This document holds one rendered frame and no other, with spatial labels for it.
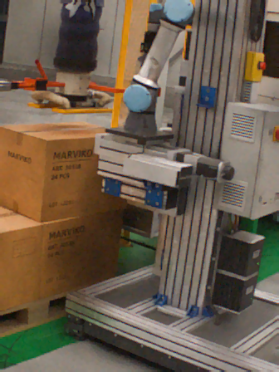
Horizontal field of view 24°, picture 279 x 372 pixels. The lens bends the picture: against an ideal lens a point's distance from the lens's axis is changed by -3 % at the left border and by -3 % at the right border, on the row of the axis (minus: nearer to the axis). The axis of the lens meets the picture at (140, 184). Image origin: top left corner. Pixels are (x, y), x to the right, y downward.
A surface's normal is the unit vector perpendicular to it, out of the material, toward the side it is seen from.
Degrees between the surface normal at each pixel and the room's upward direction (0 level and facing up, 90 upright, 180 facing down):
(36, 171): 90
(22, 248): 90
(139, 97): 97
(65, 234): 90
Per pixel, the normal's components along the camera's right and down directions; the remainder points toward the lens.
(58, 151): 0.74, 0.23
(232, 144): -0.58, 0.11
